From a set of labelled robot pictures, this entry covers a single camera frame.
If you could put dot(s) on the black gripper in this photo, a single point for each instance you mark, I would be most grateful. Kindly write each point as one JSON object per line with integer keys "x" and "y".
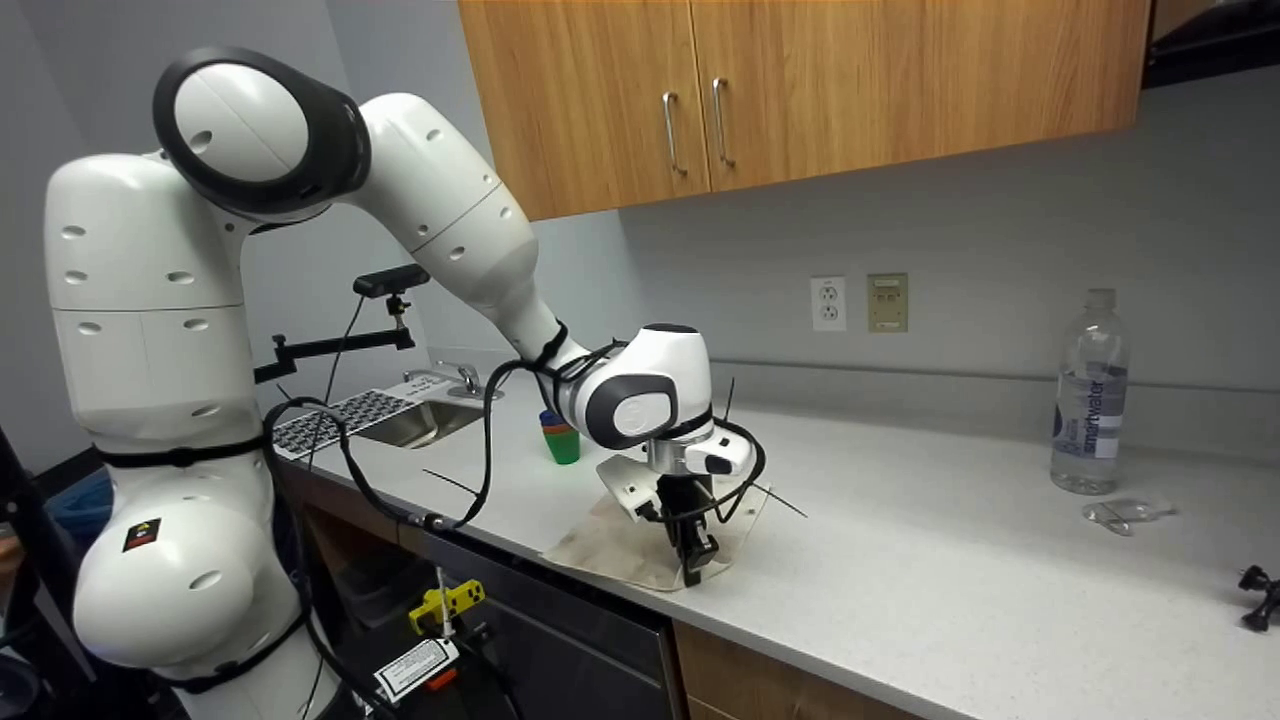
{"x": 684, "y": 501}

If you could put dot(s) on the beige cloth towel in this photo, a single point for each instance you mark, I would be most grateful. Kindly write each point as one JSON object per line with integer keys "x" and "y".
{"x": 601, "y": 548}

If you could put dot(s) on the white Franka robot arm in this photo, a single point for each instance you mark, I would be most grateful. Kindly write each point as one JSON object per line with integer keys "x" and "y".
{"x": 163, "y": 306}

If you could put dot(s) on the wooden drawer front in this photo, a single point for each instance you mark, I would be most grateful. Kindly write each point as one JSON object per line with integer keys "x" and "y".
{"x": 747, "y": 687}

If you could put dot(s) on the black dishwasher front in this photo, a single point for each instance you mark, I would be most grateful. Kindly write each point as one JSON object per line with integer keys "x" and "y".
{"x": 572, "y": 642}

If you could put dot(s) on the green cup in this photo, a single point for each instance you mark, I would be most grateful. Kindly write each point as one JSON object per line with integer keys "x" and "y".
{"x": 566, "y": 444}

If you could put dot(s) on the yellow clamp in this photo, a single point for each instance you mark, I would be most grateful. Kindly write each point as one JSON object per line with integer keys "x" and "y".
{"x": 444, "y": 606}

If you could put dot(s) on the metal faucet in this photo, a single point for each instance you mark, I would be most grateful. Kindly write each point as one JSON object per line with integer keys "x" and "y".
{"x": 454, "y": 383}

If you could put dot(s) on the white and red device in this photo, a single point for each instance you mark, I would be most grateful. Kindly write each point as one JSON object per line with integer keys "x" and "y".
{"x": 419, "y": 664}

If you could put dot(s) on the steel sink with drainboard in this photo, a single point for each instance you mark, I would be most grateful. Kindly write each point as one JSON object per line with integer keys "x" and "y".
{"x": 412, "y": 424}

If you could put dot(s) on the clear plastic water bottle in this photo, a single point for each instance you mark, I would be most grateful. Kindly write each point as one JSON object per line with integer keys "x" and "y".
{"x": 1091, "y": 401}

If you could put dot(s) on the clear plastic wrapper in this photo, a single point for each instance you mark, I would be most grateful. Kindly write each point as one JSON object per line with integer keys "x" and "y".
{"x": 1128, "y": 515}

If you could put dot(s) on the black range hood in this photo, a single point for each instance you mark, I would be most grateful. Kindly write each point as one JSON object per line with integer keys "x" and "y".
{"x": 1215, "y": 40}

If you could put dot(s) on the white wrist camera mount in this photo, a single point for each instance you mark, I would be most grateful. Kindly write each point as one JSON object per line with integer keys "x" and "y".
{"x": 627, "y": 481}

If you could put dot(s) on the white wall outlet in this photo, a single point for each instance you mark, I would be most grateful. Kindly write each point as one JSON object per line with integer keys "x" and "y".
{"x": 828, "y": 306}

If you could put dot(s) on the beige wall switch plate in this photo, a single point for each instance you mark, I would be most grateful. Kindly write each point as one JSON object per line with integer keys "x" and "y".
{"x": 888, "y": 301}

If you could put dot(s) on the black stereo camera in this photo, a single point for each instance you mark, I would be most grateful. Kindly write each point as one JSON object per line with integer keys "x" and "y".
{"x": 389, "y": 278}

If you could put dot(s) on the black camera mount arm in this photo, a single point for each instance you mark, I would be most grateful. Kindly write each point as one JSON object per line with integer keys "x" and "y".
{"x": 334, "y": 345}

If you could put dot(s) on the wooden wall cabinet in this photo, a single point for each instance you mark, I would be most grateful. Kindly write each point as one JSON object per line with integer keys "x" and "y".
{"x": 825, "y": 82}

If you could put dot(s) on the black camera clamp stand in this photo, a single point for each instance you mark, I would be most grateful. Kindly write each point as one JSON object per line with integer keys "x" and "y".
{"x": 1261, "y": 597}

